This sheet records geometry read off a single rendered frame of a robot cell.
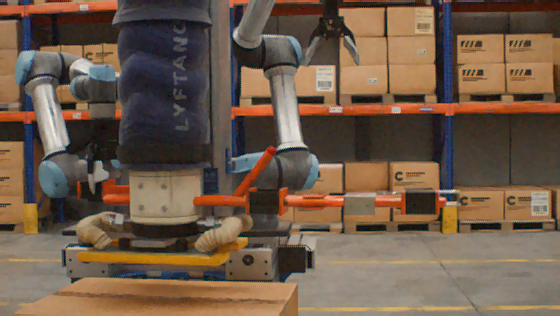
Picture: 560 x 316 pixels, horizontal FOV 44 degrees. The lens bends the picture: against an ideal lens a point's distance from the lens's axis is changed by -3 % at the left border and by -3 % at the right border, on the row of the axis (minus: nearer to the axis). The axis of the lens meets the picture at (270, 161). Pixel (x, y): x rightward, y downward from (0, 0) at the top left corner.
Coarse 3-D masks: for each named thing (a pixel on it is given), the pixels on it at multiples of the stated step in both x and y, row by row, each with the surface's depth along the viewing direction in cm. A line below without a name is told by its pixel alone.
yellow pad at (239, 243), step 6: (114, 240) 177; (192, 240) 175; (234, 240) 175; (240, 240) 176; (246, 240) 179; (192, 246) 173; (222, 246) 172; (228, 246) 171; (234, 246) 171; (240, 246) 172
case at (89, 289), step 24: (72, 288) 179; (96, 288) 179; (120, 288) 179; (144, 288) 179; (168, 288) 179; (192, 288) 179; (216, 288) 179; (240, 288) 178; (264, 288) 178; (288, 288) 178; (24, 312) 155; (48, 312) 155; (72, 312) 155; (96, 312) 155; (120, 312) 155; (144, 312) 155; (168, 312) 155; (192, 312) 155; (216, 312) 155; (240, 312) 155; (264, 312) 155; (288, 312) 166
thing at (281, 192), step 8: (248, 192) 161; (256, 192) 160; (264, 192) 159; (272, 192) 159; (280, 192) 159; (248, 200) 161; (256, 200) 161; (264, 200) 160; (272, 200) 160; (280, 200) 160; (248, 208) 161; (256, 208) 160; (264, 208) 159; (272, 208) 159; (280, 208) 160; (288, 208) 167
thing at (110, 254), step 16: (128, 240) 161; (176, 240) 158; (80, 256) 158; (96, 256) 158; (112, 256) 157; (128, 256) 156; (144, 256) 156; (160, 256) 155; (176, 256) 155; (192, 256) 154; (208, 256) 154; (224, 256) 157
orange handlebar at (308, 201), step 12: (120, 192) 198; (108, 204) 170; (120, 204) 169; (204, 204) 164; (216, 204) 164; (228, 204) 163; (240, 204) 163; (288, 204) 160; (300, 204) 160; (312, 204) 159; (324, 204) 159; (336, 204) 158; (384, 204) 156; (396, 204) 156; (444, 204) 155
